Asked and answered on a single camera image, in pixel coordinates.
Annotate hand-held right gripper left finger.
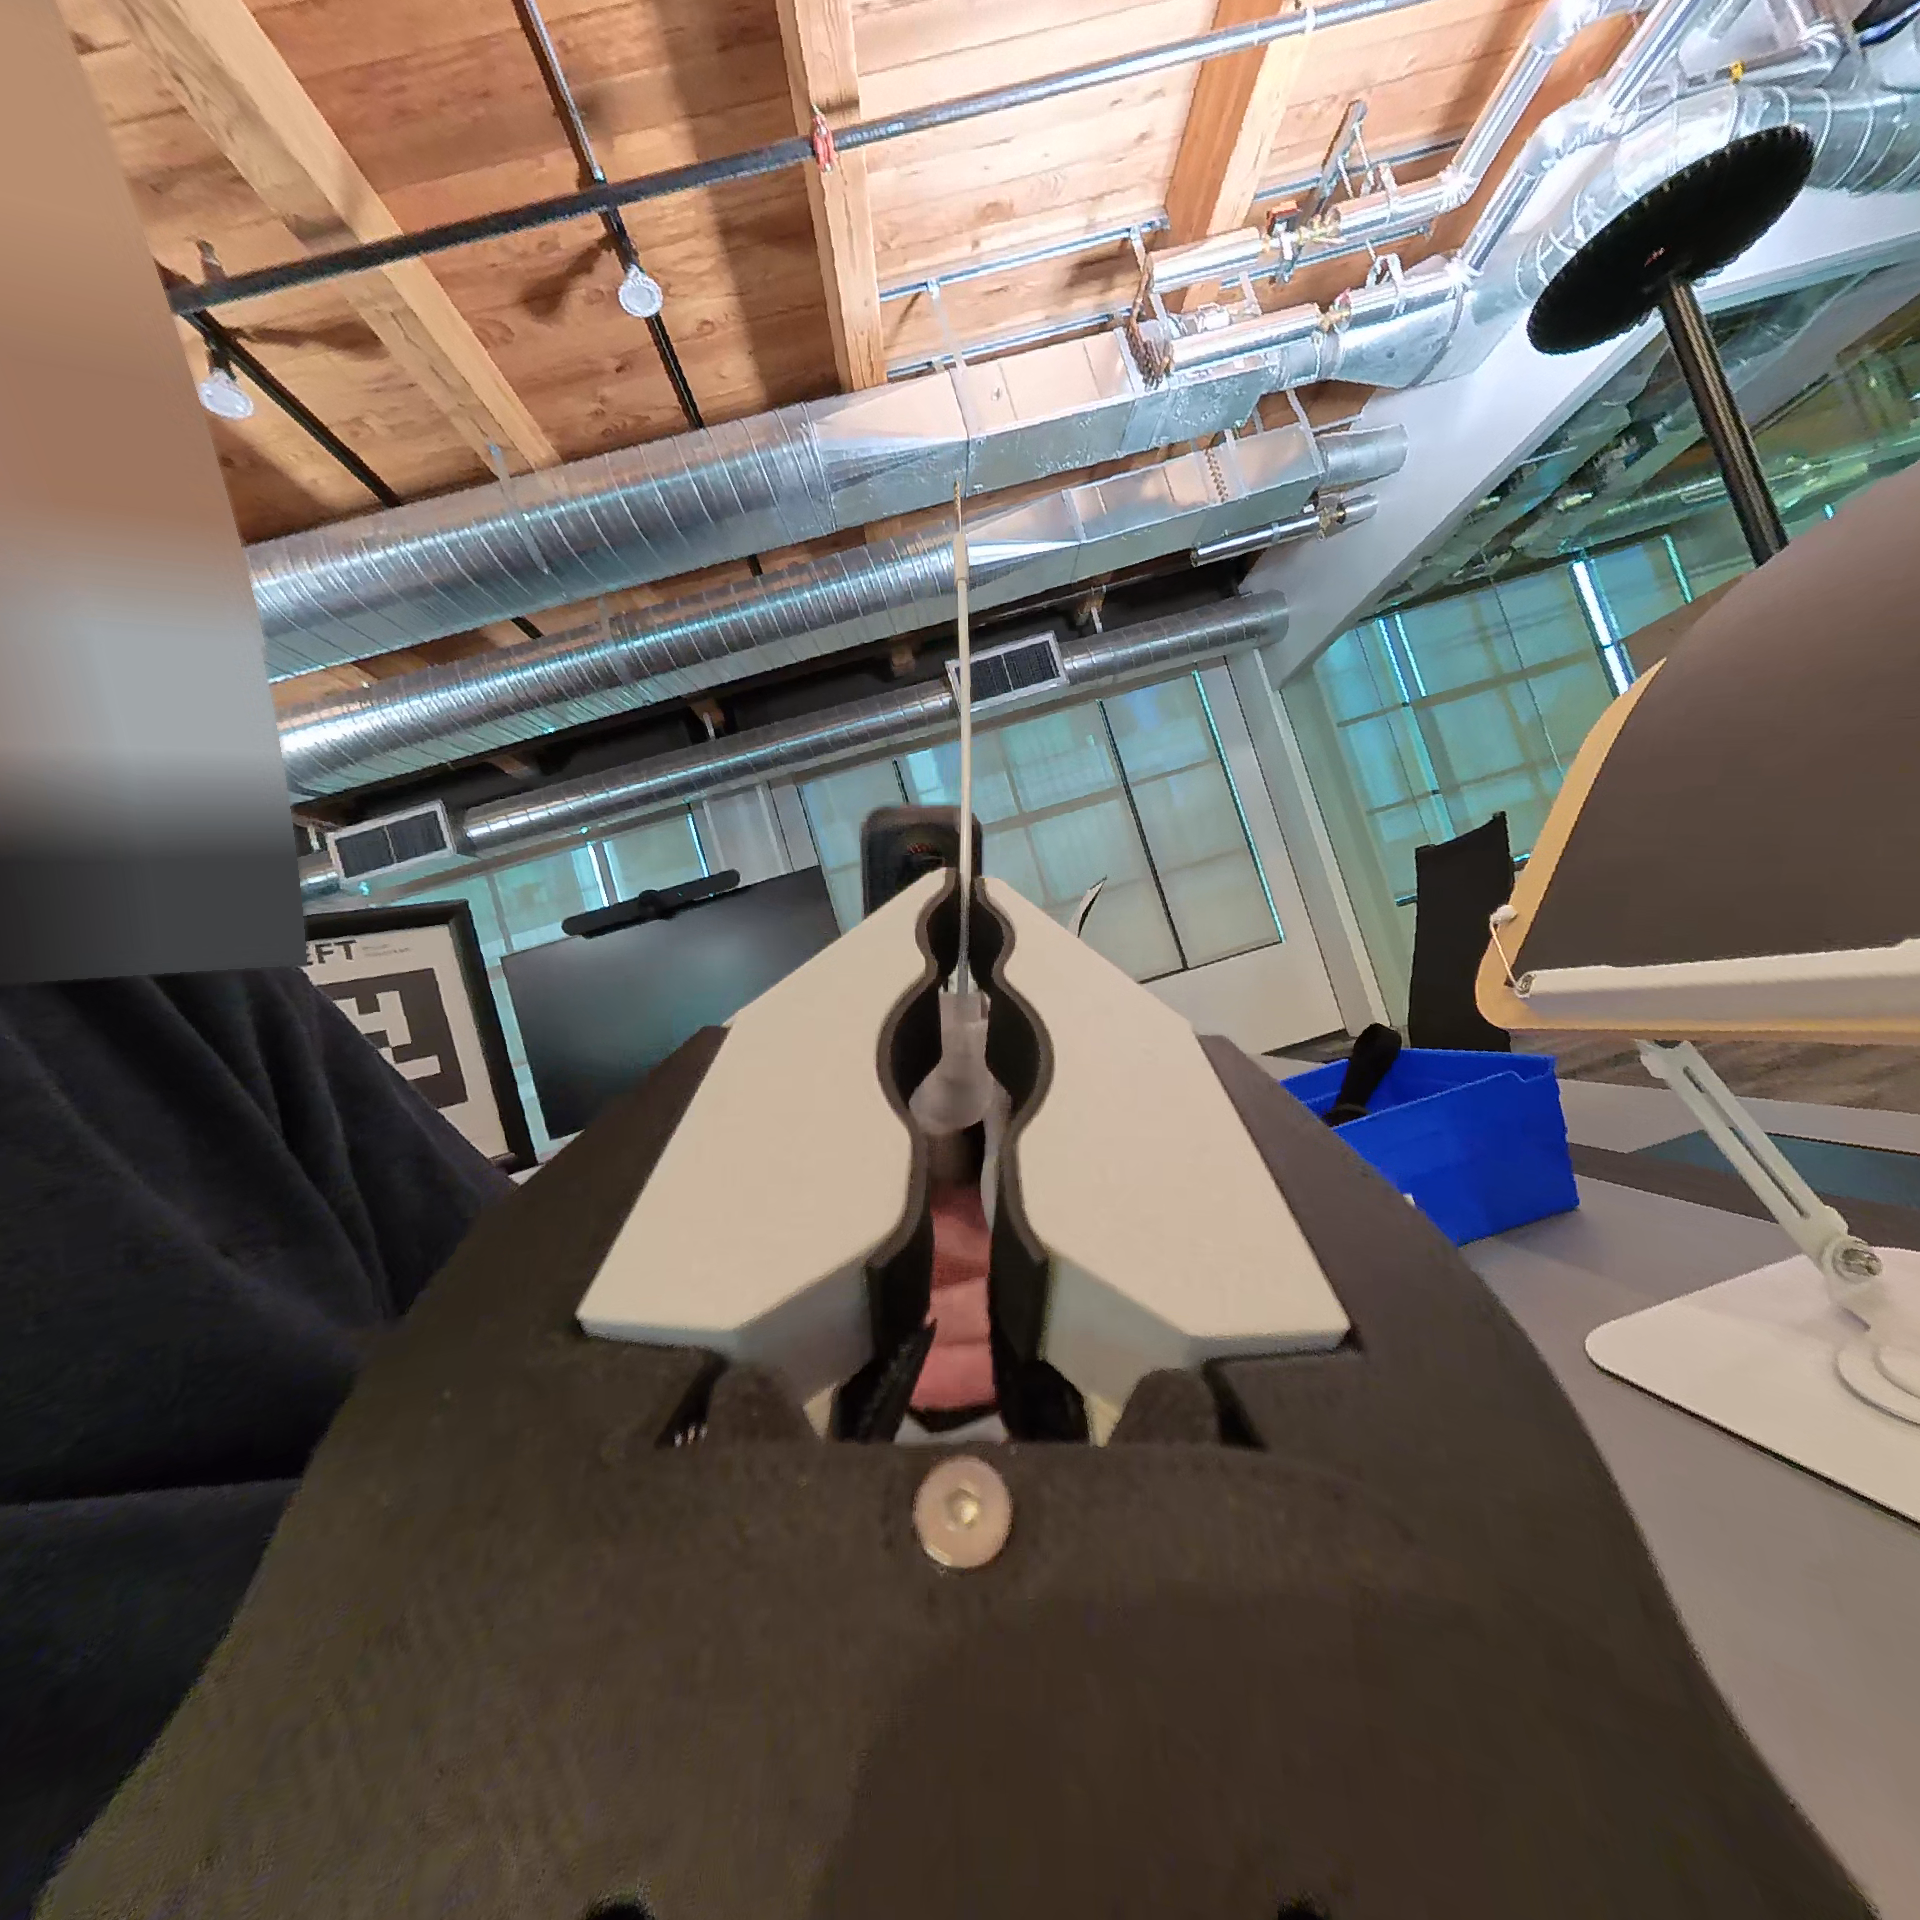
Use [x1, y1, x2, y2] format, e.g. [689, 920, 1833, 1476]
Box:
[576, 867, 962, 1444]

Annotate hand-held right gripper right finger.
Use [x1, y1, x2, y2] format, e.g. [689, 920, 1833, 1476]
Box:
[966, 877, 1350, 1450]

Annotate white cable with plug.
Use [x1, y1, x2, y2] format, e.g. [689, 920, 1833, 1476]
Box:
[905, 481, 1012, 1134]

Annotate white jointed stand arm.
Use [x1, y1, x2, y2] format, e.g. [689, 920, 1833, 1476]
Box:
[1635, 1036, 1889, 1291]

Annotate person's left hand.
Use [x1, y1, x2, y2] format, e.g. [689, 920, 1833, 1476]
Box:
[903, 1168, 1003, 1423]

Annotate large black screen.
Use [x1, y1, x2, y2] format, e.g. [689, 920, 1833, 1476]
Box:
[500, 867, 842, 1146]

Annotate white ceiling vent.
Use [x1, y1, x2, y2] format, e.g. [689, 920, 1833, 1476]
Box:
[945, 636, 1065, 711]
[326, 804, 453, 886]

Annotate black video bar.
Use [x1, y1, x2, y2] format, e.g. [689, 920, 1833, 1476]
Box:
[563, 868, 740, 941]

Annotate blue plastic bin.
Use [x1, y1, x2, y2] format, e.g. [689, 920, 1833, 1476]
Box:
[1276, 1047, 1582, 1251]

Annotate white sign black letters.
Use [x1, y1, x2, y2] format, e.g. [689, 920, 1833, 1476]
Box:
[299, 900, 535, 1163]

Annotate black office chair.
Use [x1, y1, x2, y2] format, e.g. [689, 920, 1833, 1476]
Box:
[1406, 808, 1515, 1056]

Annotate person's dark zip jacket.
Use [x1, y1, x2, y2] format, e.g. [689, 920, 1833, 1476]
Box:
[0, 966, 512, 1877]

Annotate black disc-top floor lamp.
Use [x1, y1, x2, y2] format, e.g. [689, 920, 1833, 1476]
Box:
[1526, 124, 1816, 570]

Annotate black tool handle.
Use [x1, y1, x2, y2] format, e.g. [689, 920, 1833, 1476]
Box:
[1326, 1024, 1406, 1124]

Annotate large round metal duct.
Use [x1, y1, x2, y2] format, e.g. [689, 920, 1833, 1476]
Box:
[245, 407, 1410, 683]
[277, 591, 1292, 798]

